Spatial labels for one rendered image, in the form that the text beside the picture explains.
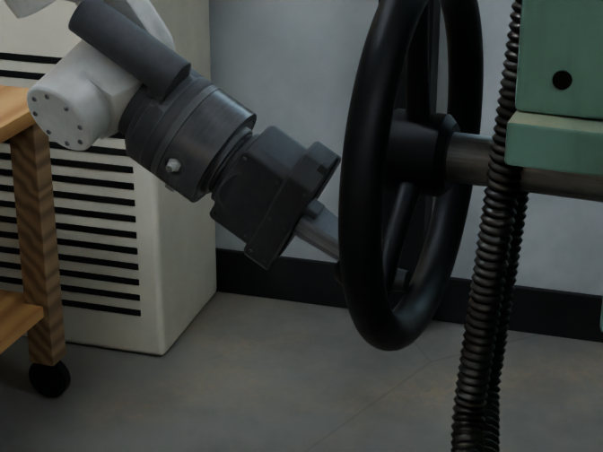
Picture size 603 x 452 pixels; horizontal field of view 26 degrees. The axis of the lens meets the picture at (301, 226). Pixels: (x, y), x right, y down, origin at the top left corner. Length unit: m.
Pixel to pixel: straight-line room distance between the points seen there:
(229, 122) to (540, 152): 0.29
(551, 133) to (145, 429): 1.42
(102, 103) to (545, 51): 0.37
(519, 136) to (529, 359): 1.56
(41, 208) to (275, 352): 0.53
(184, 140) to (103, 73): 0.08
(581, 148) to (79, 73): 0.41
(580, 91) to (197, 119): 0.32
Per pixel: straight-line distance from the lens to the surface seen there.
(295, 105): 2.41
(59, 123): 1.05
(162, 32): 1.08
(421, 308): 0.99
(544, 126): 0.83
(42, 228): 2.11
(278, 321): 2.47
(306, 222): 1.03
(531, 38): 0.84
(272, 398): 2.22
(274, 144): 1.02
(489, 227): 0.92
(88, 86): 1.04
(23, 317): 2.14
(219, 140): 1.02
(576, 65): 0.84
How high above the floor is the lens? 1.13
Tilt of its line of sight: 23 degrees down
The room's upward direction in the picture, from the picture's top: straight up
